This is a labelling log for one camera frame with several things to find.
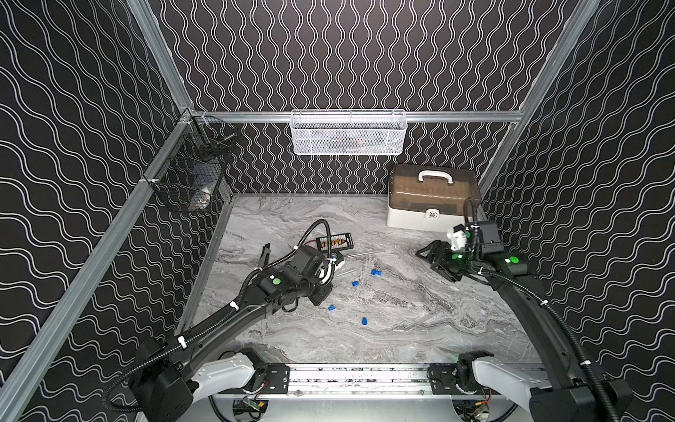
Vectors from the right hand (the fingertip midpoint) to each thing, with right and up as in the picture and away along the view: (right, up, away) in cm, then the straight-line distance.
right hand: (423, 257), depth 76 cm
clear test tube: (-22, -8, +20) cm, 31 cm away
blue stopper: (-11, -8, +20) cm, 24 cm away
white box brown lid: (+7, +19, +16) cm, 26 cm away
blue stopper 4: (-16, -22, +10) cm, 29 cm away
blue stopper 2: (-19, -12, +19) cm, 29 cm away
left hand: (-28, -6, +1) cm, 28 cm away
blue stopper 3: (-27, -19, +12) cm, 35 cm away
